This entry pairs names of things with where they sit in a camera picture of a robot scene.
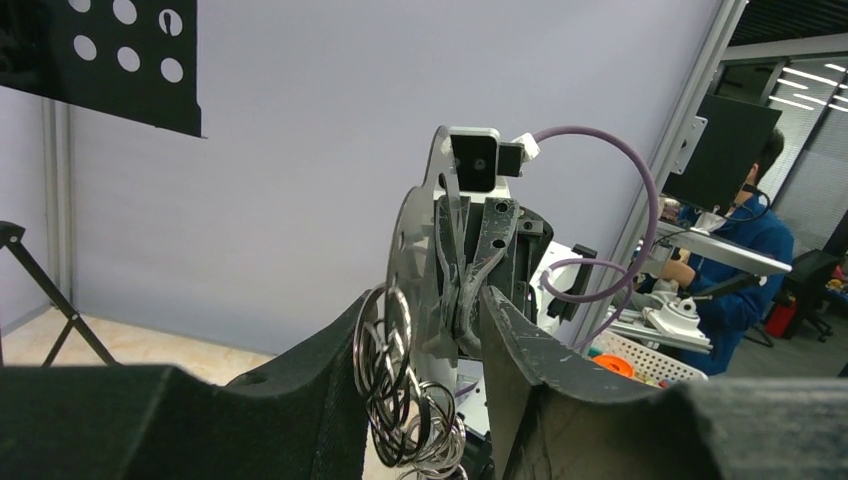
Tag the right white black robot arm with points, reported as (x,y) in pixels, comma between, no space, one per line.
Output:
(569,280)

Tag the white perforated basket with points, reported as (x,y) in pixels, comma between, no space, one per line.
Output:
(649,366)

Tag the metal key holder plate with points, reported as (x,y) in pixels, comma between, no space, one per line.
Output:
(405,367)

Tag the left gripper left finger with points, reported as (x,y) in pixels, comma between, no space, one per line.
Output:
(298,416)

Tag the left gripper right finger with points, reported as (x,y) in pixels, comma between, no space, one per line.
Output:
(555,414)

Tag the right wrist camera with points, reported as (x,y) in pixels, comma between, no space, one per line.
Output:
(483,162)

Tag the black wall monitor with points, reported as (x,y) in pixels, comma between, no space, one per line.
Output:
(716,157)

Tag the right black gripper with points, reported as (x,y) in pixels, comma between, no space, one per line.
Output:
(493,242)

